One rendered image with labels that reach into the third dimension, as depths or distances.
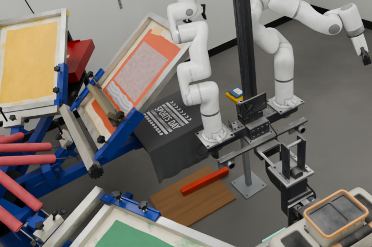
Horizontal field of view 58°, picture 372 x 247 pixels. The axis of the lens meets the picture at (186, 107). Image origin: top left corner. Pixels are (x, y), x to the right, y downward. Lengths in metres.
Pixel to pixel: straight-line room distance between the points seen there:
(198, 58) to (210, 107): 0.23
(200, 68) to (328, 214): 0.82
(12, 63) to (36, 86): 0.30
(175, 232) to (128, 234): 0.23
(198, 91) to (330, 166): 1.85
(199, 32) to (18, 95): 1.53
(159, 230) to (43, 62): 1.55
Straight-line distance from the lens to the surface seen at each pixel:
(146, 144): 2.08
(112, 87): 2.11
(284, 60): 1.71
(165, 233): 1.64
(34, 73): 2.65
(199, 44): 1.52
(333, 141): 3.36
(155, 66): 1.90
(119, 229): 1.73
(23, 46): 2.83
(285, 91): 1.82
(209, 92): 1.53
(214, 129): 1.66
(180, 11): 1.62
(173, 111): 2.27
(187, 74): 1.52
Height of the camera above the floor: 2.29
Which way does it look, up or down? 36 degrees down
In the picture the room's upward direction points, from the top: 13 degrees counter-clockwise
